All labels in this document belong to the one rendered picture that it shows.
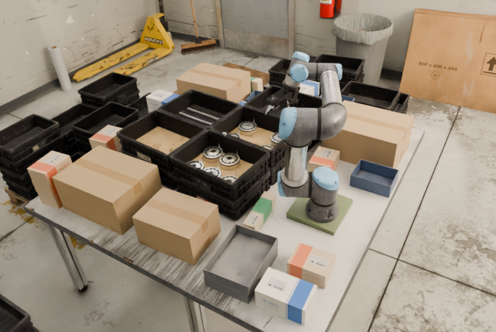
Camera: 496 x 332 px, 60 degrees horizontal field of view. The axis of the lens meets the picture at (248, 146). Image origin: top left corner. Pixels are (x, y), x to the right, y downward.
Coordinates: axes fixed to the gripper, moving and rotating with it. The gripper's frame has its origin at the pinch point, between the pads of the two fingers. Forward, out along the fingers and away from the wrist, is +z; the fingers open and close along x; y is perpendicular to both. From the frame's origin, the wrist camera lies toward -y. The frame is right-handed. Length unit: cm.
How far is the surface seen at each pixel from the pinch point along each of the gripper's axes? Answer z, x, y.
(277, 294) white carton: 34, -64, -41
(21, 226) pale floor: 152, 131, -69
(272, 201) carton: 30.7, -20.6, -6.2
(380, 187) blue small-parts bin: 12, -47, 36
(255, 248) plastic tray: 37, -39, -30
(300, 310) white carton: 33, -73, -39
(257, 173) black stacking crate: 21.0, -10.5, -11.2
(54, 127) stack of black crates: 84, 152, -46
